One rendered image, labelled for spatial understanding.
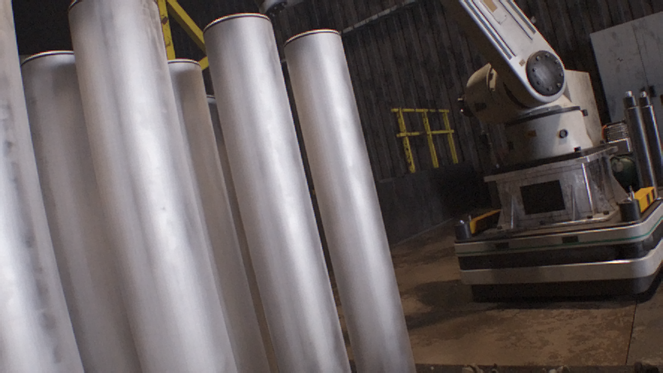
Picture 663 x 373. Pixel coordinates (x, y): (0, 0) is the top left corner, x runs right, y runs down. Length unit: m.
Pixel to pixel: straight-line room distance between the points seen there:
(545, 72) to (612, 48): 4.22
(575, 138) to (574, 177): 0.21
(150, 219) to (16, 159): 0.23
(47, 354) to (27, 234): 0.16
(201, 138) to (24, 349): 0.73
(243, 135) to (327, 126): 0.28
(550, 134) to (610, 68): 4.17
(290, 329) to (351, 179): 0.42
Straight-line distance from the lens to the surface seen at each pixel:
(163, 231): 0.82
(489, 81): 2.33
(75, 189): 1.09
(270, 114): 1.04
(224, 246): 1.25
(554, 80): 2.26
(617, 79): 6.39
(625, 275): 2.07
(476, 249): 2.30
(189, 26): 5.67
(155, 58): 0.89
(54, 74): 1.14
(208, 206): 1.24
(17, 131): 0.77
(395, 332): 1.30
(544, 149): 2.28
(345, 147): 1.23
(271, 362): 1.75
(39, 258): 0.74
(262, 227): 1.02
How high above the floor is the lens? 0.69
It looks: level
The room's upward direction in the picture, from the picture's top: 13 degrees counter-clockwise
